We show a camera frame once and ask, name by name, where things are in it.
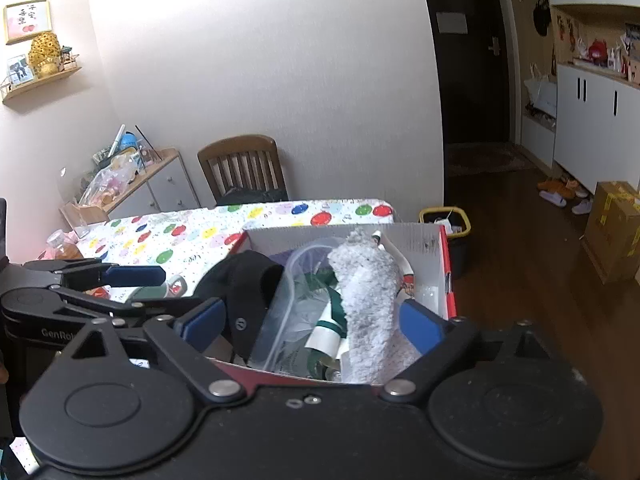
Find mint ceramic mug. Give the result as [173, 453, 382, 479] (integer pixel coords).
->
[128, 275, 188, 304]

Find framed calligraphy picture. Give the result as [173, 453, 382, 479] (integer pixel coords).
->
[3, 0, 53, 44]

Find plastic drink bottle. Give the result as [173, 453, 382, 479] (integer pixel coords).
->
[47, 230, 82, 260]

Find brown wooden chair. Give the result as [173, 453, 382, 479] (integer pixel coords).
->
[198, 134, 288, 202]

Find red white cardboard box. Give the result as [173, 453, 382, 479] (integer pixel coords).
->
[198, 223, 454, 386]

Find black bag on chair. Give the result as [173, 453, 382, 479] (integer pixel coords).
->
[216, 188, 288, 207]

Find polka dot tablecloth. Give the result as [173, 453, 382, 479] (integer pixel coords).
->
[66, 198, 395, 290]

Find white fluffy cloth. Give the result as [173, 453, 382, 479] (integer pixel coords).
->
[329, 228, 420, 386]

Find white drawer sideboard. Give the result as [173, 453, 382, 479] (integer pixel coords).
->
[60, 148, 201, 226]

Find clear plastic zip bag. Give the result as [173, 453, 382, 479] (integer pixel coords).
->
[247, 237, 343, 377]

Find white lower cabinets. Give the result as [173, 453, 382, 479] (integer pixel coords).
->
[553, 64, 639, 192]

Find white slippers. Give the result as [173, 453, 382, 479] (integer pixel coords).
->
[539, 191, 593, 216]

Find wooden wall shelf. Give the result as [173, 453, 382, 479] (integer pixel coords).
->
[1, 66, 81, 104]

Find green white garment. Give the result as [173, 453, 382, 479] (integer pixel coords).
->
[288, 266, 348, 382]

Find brown cardboard box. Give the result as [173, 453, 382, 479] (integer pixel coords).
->
[582, 181, 640, 284]

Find yellow black waste bin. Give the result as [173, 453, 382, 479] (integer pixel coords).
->
[419, 206, 472, 280]

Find black cap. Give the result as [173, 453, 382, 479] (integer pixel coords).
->
[193, 250, 284, 360]

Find golden ornament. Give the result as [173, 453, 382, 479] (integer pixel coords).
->
[28, 32, 62, 78]

